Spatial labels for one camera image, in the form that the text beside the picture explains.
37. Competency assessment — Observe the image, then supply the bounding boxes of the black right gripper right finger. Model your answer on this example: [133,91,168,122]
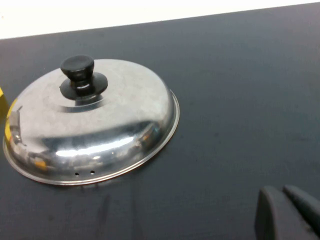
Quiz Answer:
[283,184,320,234]

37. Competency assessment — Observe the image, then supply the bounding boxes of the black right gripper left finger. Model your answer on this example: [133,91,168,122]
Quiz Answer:
[254,185,320,240]

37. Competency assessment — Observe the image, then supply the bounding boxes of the steel pot lid black knob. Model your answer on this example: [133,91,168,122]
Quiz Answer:
[2,55,180,186]

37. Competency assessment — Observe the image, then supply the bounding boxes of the yellow cube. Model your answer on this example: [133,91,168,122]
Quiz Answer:
[0,86,10,120]

